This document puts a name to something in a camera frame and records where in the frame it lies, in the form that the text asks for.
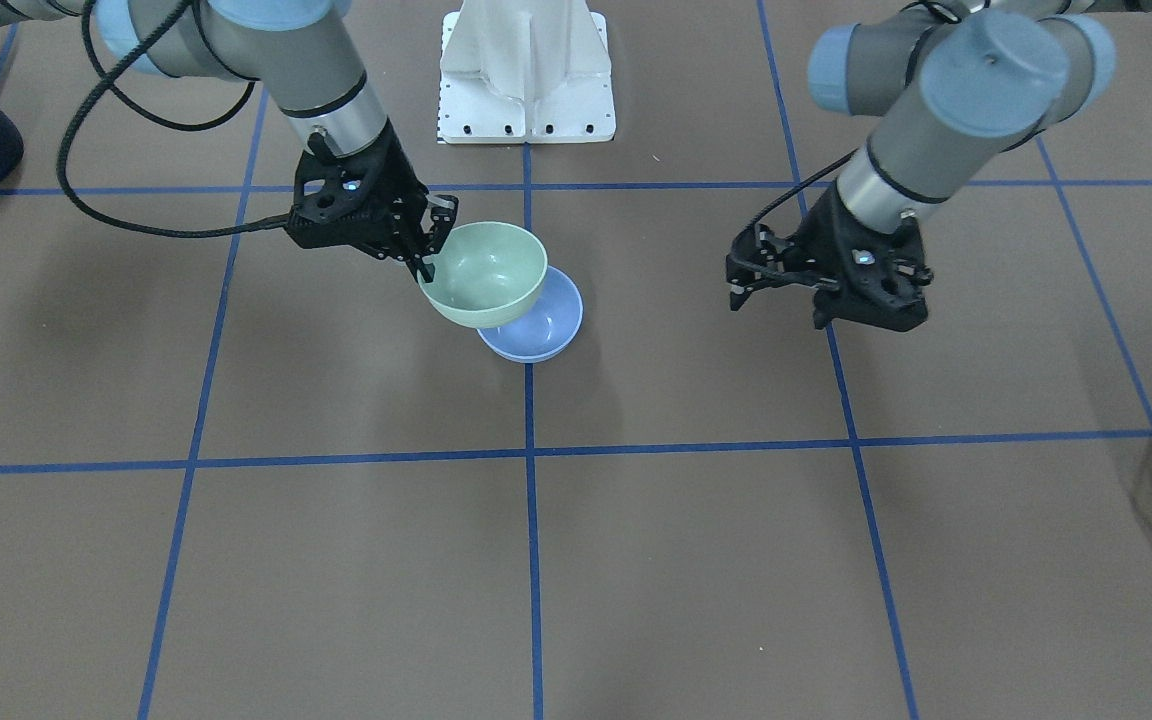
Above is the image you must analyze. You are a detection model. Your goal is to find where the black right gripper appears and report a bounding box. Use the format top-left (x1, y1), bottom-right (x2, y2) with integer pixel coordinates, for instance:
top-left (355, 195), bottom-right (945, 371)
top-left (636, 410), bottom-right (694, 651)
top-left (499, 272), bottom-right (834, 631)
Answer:
top-left (285, 122), bottom-right (460, 285)

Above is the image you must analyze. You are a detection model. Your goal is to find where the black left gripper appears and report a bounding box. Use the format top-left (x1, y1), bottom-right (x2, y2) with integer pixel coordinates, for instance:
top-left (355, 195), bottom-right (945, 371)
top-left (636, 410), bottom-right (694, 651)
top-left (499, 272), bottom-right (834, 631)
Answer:
top-left (723, 188), bottom-right (934, 332)

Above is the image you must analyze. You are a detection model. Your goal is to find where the green bowl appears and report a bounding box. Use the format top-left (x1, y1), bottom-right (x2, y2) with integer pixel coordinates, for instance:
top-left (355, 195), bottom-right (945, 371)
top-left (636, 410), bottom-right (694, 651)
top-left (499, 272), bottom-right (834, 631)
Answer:
top-left (417, 222), bottom-right (550, 329)

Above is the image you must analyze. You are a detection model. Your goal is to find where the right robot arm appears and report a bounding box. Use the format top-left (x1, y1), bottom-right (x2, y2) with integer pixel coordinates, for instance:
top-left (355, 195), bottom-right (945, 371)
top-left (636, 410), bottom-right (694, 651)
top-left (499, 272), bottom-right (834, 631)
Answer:
top-left (0, 1), bottom-right (458, 283)

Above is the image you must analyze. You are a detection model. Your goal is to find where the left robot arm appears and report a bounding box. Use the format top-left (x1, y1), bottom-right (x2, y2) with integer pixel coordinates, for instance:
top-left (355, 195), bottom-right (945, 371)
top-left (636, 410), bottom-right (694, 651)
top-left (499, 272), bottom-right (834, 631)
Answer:
top-left (723, 1), bottom-right (1117, 332)

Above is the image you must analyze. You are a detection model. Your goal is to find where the blue bowl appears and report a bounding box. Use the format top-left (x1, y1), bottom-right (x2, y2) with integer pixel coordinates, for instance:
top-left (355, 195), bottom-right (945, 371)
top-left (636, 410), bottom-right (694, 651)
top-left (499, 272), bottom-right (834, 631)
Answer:
top-left (477, 266), bottom-right (585, 364)

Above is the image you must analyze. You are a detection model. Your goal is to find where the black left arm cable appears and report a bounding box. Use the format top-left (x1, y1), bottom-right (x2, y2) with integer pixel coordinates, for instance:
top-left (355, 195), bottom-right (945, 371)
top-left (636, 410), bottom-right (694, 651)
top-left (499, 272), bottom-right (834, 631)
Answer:
top-left (748, 147), bottom-right (859, 236)

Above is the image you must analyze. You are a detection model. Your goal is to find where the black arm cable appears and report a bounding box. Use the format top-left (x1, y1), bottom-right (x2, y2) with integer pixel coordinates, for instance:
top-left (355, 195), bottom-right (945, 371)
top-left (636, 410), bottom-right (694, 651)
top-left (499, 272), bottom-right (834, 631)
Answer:
top-left (748, 147), bottom-right (859, 236)
top-left (56, 0), bottom-right (291, 240)

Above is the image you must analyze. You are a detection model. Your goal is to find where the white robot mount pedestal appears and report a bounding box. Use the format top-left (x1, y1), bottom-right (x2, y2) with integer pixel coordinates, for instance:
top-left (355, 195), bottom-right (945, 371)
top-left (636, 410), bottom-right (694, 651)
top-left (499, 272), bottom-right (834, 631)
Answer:
top-left (435, 1), bottom-right (617, 145)

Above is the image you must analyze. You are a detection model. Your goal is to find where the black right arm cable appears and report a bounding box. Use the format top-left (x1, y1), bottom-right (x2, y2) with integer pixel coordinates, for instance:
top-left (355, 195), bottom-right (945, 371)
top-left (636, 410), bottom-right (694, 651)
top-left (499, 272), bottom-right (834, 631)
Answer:
top-left (56, 0), bottom-right (291, 240)

